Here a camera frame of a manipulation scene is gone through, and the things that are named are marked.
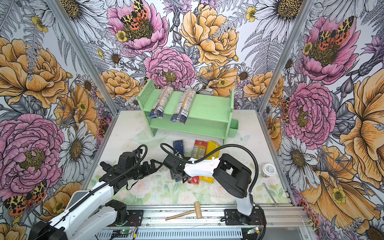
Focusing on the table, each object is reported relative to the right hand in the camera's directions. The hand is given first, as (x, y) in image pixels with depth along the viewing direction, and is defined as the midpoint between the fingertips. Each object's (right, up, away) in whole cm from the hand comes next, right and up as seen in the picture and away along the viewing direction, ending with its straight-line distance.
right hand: (180, 175), depth 89 cm
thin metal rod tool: (+51, -12, -9) cm, 53 cm away
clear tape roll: (+49, +4, -4) cm, 50 cm away
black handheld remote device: (-43, +5, -1) cm, 43 cm away
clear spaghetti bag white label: (+1, +35, -11) cm, 36 cm away
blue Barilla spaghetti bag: (-3, +16, +9) cm, 19 cm away
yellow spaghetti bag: (+18, +15, +11) cm, 26 cm away
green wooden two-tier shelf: (+17, +35, -5) cm, 39 cm away
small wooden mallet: (+10, -13, -13) cm, 21 cm away
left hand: (-13, +4, -6) cm, 15 cm away
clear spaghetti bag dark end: (-11, +37, -9) cm, 39 cm away
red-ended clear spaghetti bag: (+11, +13, +8) cm, 19 cm away
